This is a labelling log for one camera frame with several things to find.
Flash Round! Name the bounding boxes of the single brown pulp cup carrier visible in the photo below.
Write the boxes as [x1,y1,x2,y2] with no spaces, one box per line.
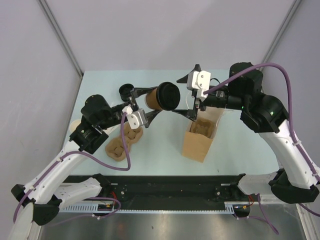
[190,117,215,138]

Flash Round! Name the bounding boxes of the black plastic cup lid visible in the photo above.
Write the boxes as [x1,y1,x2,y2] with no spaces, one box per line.
[156,82,181,111]

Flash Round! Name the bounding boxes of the brown paper bag white handles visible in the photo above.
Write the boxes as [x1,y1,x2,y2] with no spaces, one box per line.
[181,107,225,163]

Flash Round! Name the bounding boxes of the brown paper coffee cup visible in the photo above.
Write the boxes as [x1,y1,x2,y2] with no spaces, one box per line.
[145,87,162,110]

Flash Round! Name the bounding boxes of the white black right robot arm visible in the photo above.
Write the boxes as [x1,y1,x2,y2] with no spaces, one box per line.
[178,62,320,204]

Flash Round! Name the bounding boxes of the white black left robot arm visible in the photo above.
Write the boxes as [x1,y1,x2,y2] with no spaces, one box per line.
[11,87,160,226]

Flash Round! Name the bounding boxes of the stack of black cup lids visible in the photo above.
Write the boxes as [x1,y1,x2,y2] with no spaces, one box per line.
[118,83,134,102]

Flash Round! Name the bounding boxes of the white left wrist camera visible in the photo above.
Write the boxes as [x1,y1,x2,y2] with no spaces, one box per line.
[122,105,147,130]

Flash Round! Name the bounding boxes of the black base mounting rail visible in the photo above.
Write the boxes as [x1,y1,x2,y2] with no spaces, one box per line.
[62,175,253,211]

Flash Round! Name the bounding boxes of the right aluminium frame post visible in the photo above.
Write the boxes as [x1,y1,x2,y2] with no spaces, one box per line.
[261,0,305,63]

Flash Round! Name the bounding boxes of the aluminium frame post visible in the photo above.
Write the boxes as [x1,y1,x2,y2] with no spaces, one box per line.
[36,0,84,80]
[261,0,305,63]

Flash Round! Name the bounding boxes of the white slotted cable duct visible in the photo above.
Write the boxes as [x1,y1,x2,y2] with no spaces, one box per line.
[59,201,251,215]

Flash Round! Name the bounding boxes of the left aluminium frame post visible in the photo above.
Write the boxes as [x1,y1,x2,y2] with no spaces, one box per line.
[36,0,84,80]

